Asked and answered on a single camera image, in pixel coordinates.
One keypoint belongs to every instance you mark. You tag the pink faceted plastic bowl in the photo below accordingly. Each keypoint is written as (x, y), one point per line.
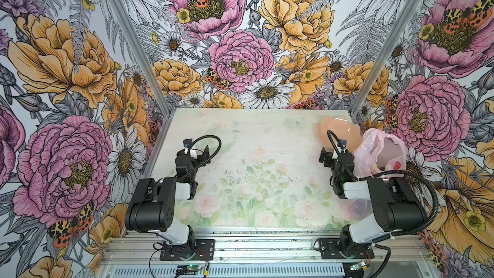
(344, 130)

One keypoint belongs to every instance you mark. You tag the green circuit board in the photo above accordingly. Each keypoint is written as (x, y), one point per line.
(358, 266)
(189, 270)

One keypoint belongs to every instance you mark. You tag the left aluminium corner post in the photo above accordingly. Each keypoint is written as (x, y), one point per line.
(126, 24)

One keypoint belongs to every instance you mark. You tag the green circuit board right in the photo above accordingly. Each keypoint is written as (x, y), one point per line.
(358, 266)

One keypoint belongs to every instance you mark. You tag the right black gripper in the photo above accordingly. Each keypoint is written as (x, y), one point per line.
(339, 168)

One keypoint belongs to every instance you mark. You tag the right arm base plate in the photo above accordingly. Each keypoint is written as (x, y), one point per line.
(333, 248)

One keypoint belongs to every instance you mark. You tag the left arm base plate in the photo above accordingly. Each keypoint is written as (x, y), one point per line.
(199, 251)

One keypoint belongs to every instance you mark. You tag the green circuit board left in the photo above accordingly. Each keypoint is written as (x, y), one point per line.
(189, 270)

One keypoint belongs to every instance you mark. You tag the white slotted cable duct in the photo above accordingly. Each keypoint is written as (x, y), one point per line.
(237, 270)

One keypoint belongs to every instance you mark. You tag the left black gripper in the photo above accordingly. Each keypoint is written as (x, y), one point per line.
(185, 168)

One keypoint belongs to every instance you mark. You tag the right aluminium corner post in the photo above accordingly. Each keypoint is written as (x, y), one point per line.
(402, 19)

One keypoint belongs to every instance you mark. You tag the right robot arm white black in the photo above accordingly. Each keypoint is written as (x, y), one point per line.
(392, 207)

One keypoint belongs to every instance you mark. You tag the aluminium corner post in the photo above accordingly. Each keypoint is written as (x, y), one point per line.
(126, 24)
(402, 19)

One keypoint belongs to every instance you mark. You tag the pink plastic bag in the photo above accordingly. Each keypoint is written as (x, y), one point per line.
(379, 152)

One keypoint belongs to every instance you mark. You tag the aluminium frame rail front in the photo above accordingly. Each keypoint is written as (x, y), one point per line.
(231, 246)

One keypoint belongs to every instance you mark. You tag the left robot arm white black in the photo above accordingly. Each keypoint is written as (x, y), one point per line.
(152, 206)

